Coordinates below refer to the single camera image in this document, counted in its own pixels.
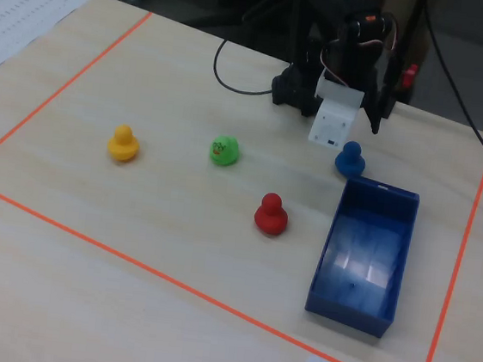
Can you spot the green rubber duck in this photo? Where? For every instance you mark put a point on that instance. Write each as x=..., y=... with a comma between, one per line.
x=225, y=150

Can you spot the blue plastic box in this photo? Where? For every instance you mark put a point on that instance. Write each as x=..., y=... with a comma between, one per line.
x=362, y=263

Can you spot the blue rubber duck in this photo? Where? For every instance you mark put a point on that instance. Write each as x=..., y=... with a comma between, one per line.
x=350, y=161

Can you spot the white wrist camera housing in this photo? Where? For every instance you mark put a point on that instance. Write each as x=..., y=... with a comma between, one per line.
x=332, y=121

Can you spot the orange tape strip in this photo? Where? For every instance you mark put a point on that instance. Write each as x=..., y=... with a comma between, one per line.
x=457, y=268
x=191, y=290
x=61, y=90

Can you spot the red clamp knob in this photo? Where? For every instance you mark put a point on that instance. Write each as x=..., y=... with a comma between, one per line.
x=410, y=75

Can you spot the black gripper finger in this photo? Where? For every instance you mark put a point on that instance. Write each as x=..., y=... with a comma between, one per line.
x=374, y=113

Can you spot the black stand pole with base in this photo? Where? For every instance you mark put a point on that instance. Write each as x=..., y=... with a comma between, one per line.
x=391, y=88

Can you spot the yellow rubber duck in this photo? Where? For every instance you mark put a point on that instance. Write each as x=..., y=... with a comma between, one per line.
x=123, y=144

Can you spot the red rubber duck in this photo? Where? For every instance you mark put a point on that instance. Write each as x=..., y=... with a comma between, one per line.
x=270, y=216

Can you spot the white printed paper sheet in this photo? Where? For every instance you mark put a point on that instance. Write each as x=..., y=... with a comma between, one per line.
x=21, y=19

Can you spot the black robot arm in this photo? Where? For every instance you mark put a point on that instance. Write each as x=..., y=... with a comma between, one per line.
x=296, y=87

